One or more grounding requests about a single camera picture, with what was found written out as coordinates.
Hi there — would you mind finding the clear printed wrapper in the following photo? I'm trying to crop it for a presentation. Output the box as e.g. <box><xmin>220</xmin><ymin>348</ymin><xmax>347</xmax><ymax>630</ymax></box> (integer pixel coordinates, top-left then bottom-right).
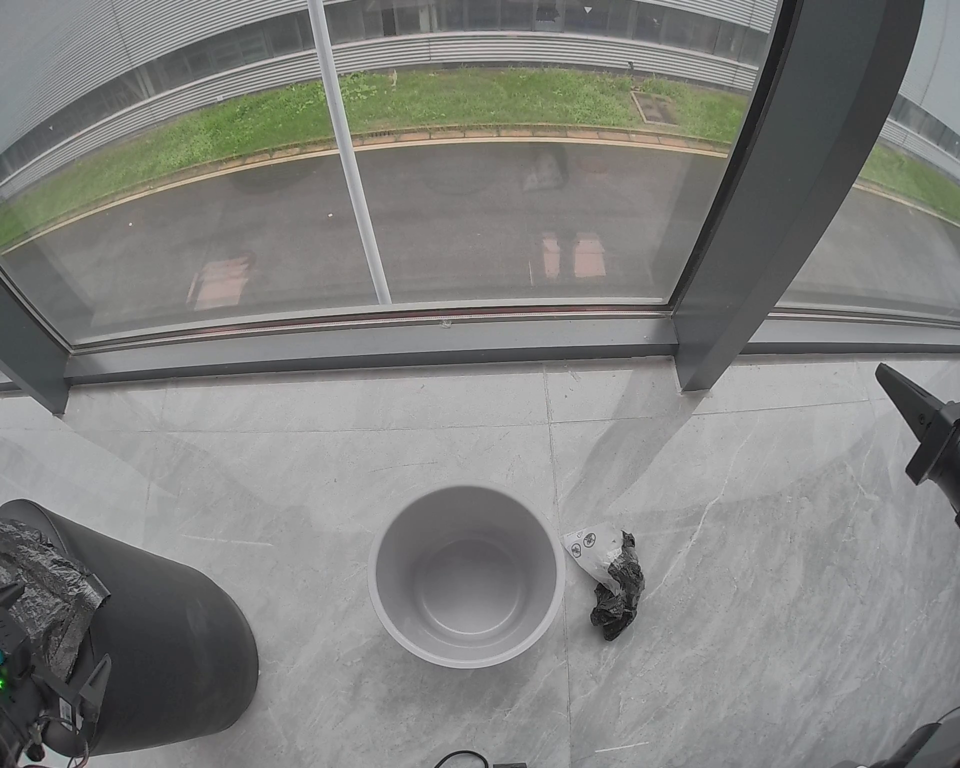
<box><xmin>562</xmin><ymin>522</ymin><xmax>627</xmax><ymax>586</ymax></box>

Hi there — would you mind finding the window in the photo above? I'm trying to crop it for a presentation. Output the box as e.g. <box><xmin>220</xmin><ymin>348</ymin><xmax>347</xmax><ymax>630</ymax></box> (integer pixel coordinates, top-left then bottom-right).
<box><xmin>0</xmin><ymin>0</ymin><xmax>960</xmax><ymax>417</ymax></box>

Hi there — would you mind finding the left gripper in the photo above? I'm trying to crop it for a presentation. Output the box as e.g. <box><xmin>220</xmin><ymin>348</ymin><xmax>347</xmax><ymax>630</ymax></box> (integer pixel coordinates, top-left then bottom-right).
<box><xmin>33</xmin><ymin>654</ymin><xmax>114</xmax><ymax>755</ymax></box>

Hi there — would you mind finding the black plastic bag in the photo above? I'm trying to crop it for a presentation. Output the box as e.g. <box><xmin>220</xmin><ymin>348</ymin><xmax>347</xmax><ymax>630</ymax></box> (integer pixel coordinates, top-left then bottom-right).
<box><xmin>0</xmin><ymin>517</ymin><xmax>111</xmax><ymax>685</ymax></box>

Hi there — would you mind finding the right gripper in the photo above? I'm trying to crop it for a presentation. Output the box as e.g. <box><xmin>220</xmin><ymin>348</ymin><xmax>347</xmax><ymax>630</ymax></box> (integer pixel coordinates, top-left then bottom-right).
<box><xmin>876</xmin><ymin>363</ymin><xmax>960</xmax><ymax>489</ymax></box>

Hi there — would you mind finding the grey trash bin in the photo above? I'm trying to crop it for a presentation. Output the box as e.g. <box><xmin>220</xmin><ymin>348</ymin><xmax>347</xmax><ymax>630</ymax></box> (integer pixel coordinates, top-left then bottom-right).
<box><xmin>367</xmin><ymin>485</ymin><xmax>566</xmax><ymax>667</ymax></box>

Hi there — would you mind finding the crumpled black plastic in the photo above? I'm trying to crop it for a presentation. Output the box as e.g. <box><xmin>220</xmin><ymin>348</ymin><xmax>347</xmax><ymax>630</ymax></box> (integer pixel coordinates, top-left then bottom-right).
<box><xmin>590</xmin><ymin>531</ymin><xmax>646</xmax><ymax>642</ymax></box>

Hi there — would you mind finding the black cable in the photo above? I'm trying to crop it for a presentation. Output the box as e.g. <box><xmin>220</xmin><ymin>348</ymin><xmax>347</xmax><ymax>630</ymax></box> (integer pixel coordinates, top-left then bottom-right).
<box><xmin>441</xmin><ymin>750</ymin><xmax>528</xmax><ymax>768</ymax></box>

